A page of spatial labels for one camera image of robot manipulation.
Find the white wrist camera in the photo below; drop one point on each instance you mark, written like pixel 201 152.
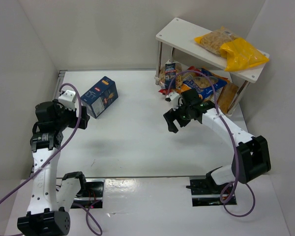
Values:
pixel 67 99
pixel 173 99

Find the clear macaroni pasta bag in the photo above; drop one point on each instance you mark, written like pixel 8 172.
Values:
pixel 214 40

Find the yellow pasta bag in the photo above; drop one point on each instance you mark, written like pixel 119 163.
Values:
pixel 241 55

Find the tricolour fusilli pasta bag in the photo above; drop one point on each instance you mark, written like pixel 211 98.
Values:
pixel 168 71

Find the brown spaghetti pack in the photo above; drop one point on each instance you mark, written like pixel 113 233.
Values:
pixel 226 97

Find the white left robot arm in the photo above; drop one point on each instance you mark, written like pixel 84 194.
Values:
pixel 48 211

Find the blue macaroni pasta bag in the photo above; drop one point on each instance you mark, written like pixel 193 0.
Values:
pixel 203 86

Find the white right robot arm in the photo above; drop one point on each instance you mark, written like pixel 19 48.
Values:
pixel 251 155

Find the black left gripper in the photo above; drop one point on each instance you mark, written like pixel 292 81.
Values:
pixel 81 117

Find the orange red pasta bag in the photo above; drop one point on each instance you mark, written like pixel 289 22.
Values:
pixel 187 75

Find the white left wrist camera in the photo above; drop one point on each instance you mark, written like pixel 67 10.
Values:
pixel 67 99

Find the red spaghetti pack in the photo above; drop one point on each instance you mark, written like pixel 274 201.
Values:
pixel 214 98

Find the blue pasta box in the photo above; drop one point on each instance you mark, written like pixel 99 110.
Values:
pixel 100 96

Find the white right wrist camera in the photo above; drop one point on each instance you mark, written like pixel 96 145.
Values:
pixel 173 99

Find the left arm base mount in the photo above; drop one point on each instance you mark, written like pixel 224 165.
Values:
pixel 88 194

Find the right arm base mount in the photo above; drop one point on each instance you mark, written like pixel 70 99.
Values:
pixel 204 193

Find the white two-tier shelf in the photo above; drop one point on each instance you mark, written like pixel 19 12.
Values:
pixel 179 35

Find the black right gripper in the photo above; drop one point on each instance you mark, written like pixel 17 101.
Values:
pixel 178 115

